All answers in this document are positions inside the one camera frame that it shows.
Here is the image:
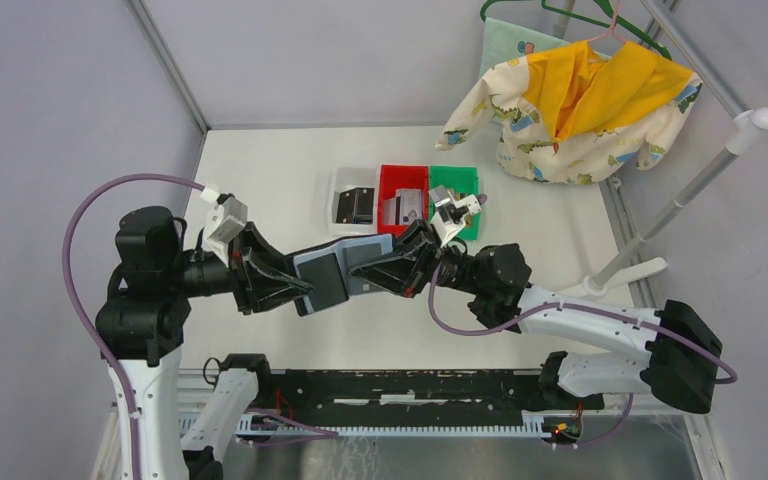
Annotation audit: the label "green clothes hanger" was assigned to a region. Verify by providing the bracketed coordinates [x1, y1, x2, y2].
[478, 0, 679, 64]

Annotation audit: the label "cards in red bin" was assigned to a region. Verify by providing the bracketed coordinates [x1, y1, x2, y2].
[382, 188, 424, 226]

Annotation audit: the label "white cable tray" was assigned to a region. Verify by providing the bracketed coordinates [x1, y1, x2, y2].
[235, 413, 581, 441]

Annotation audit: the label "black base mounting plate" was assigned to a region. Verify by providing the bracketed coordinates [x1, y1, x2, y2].
[253, 369, 605, 427]

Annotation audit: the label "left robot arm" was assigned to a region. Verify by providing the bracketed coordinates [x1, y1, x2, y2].
[95, 206, 314, 479]

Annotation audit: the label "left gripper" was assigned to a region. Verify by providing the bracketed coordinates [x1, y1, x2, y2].
[167, 216, 316, 310]

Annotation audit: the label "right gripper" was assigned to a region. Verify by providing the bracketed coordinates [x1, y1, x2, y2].
[347, 219, 485, 299]

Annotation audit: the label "light green towel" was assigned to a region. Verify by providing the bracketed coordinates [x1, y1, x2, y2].
[475, 16, 617, 130]

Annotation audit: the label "green plastic bin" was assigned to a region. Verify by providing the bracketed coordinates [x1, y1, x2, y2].
[429, 166, 481, 241]

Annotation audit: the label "black leather card holder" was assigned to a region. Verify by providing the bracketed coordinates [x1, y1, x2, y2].
[287, 234, 394, 317]

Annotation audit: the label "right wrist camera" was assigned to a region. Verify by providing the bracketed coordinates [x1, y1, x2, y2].
[429, 186, 487, 247]

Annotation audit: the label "yellow cream children's jacket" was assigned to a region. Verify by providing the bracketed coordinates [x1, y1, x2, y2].
[435, 41, 704, 185]

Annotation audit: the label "pink clothes hanger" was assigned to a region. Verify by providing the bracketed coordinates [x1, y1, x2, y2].
[587, 0, 628, 44]

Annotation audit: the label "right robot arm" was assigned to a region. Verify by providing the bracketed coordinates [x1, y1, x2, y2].
[349, 222, 737, 414]

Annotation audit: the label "white clothes rack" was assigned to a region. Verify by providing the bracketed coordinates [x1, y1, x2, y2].
[556, 0, 768, 303]

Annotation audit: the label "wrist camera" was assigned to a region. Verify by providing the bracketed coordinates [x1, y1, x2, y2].
[202, 195, 248, 267]
[429, 186, 487, 247]

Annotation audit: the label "dark grey credit card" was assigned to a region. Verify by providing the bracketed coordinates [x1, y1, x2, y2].
[299, 254, 349, 311]

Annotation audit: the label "red plastic bin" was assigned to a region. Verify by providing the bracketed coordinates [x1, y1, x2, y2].
[375, 164, 429, 236]

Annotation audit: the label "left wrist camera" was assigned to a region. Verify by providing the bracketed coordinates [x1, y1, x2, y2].
[202, 195, 248, 267]

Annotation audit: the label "white plastic bin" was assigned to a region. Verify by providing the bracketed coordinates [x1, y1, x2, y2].
[326, 167, 378, 237]

